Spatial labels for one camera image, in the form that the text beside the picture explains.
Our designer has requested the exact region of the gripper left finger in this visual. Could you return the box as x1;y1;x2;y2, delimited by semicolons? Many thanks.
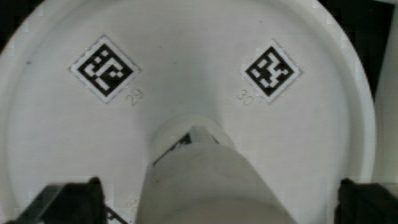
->
13;176;112;224

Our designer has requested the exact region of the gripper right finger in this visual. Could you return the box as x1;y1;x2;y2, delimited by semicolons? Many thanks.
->
334;178;398;224

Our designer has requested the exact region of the white table leg cylinder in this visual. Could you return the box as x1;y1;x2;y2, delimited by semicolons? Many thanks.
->
135;115;297;224

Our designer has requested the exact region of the white round table top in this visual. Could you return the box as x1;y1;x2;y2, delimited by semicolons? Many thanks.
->
0;0;375;224

